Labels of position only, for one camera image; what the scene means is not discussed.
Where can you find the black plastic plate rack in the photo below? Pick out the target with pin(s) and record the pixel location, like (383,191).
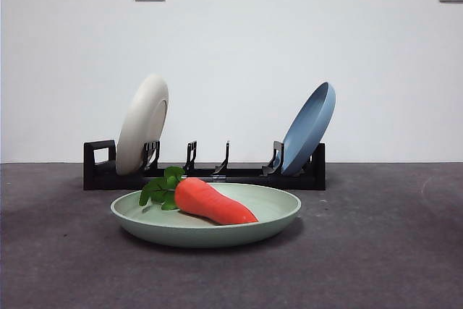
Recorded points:
(97,180)

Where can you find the orange toy carrot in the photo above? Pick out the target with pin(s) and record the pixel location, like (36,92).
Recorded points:
(213,202)

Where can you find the blue plate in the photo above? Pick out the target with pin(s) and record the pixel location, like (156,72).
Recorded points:
(311,128)

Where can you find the cream white plate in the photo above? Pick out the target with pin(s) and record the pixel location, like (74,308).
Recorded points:
(139,131)

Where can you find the pale green plate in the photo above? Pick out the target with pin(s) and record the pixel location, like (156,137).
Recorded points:
(202,234)

